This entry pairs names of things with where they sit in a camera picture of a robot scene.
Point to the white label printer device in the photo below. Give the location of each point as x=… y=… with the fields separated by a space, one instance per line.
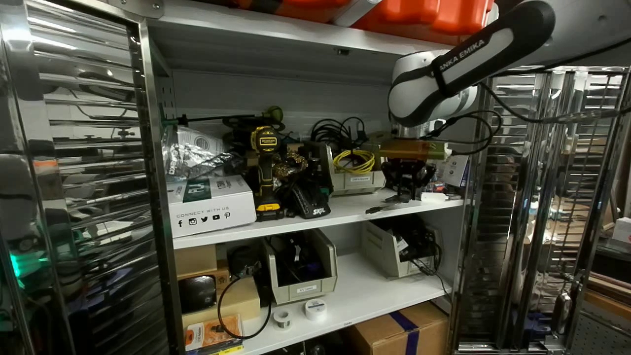
x=298 y=293

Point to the white black Franka robot arm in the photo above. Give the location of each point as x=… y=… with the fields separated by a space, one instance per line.
x=460 y=60

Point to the orange booklet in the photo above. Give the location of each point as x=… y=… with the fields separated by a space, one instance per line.
x=209 y=334

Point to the small white plastic piece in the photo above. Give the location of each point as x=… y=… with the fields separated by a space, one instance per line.
x=434 y=196

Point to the white box with icons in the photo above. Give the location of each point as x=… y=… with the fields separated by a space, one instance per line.
x=209 y=208

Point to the stainless steel tray rack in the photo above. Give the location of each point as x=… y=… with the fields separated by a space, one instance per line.
x=525 y=198
x=79 y=165

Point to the black battery charger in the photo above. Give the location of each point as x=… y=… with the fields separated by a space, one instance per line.
x=308 y=190

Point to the tan cardboard box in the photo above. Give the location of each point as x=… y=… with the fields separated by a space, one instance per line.
x=239 y=299

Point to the metal shelving unit frame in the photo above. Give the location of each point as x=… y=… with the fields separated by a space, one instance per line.
x=154 y=165

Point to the crumpled silver bag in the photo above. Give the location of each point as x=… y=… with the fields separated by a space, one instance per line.
x=194 y=155

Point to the white shelf board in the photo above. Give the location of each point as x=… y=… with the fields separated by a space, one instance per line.
x=263 y=30
x=355 y=204
x=367 y=289

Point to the dark green power tool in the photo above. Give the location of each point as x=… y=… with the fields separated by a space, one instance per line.
x=259 y=119

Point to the black round device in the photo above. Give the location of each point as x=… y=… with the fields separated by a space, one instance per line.
x=198 y=293

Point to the white tape roll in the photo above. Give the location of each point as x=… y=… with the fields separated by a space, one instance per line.
x=316 y=309
x=282 y=318

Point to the cardboard box with blue tape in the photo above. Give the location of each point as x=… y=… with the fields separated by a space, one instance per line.
x=381 y=332

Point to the black power adapter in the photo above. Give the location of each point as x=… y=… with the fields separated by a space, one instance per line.
x=247 y=259

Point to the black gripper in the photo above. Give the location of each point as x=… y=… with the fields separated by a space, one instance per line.
x=409 y=174

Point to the orange plastic case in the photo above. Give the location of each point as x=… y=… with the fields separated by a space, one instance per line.
x=434 y=15

